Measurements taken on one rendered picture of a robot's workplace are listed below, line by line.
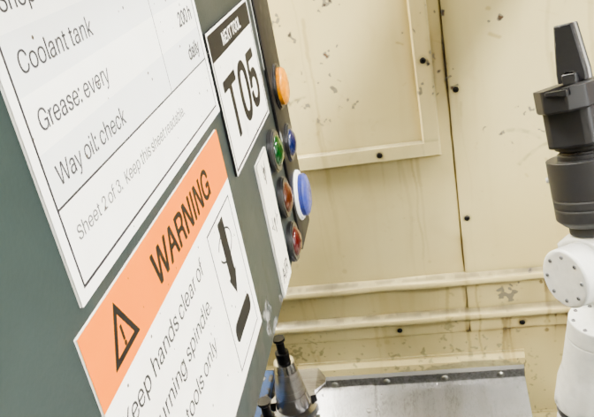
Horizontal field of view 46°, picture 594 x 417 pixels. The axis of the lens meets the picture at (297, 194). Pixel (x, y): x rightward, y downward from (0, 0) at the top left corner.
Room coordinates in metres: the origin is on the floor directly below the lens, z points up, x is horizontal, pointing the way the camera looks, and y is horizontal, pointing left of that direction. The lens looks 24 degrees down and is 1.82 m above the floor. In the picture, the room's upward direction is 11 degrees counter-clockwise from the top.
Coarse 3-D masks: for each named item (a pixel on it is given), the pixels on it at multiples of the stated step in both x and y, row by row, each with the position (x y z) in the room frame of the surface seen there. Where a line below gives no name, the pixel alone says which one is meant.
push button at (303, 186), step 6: (300, 174) 0.45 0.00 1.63; (300, 180) 0.44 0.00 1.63; (306, 180) 0.45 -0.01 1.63; (300, 186) 0.44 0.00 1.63; (306, 186) 0.44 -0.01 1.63; (300, 192) 0.44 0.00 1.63; (306, 192) 0.44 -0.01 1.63; (300, 198) 0.43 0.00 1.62; (306, 198) 0.44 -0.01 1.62; (300, 204) 0.43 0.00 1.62; (306, 204) 0.43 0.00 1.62; (306, 210) 0.44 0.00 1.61
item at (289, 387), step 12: (276, 360) 0.70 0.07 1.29; (276, 372) 0.69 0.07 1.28; (288, 372) 0.69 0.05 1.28; (276, 384) 0.69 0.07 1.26; (288, 384) 0.68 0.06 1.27; (300, 384) 0.69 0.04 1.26; (276, 396) 0.70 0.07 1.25; (288, 396) 0.68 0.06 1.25; (300, 396) 0.69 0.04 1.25; (288, 408) 0.68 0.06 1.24; (300, 408) 0.68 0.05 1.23
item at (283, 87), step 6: (276, 72) 0.44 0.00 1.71; (282, 72) 0.44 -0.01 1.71; (276, 78) 0.44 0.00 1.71; (282, 78) 0.44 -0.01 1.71; (282, 84) 0.44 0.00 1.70; (288, 84) 0.45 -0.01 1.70; (282, 90) 0.44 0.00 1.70; (288, 90) 0.45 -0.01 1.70; (282, 96) 0.44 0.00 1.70; (288, 96) 0.44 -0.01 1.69; (282, 102) 0.44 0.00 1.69
